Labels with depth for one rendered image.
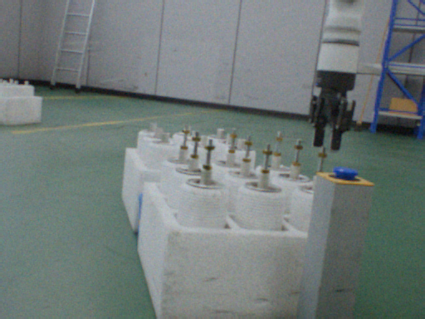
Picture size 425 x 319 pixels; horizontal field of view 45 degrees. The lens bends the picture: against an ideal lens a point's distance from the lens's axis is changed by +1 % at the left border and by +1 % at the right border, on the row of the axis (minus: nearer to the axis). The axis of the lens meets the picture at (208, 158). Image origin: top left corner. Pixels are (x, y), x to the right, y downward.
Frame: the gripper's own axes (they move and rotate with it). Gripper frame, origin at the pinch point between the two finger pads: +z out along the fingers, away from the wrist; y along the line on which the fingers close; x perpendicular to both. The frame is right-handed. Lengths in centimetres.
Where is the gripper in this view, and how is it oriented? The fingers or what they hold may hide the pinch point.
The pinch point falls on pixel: (325, 143)
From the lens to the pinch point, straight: 104.0
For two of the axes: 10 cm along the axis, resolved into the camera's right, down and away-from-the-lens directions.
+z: -1.0, 9.8, 1.6
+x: 9.6, 0.6, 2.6
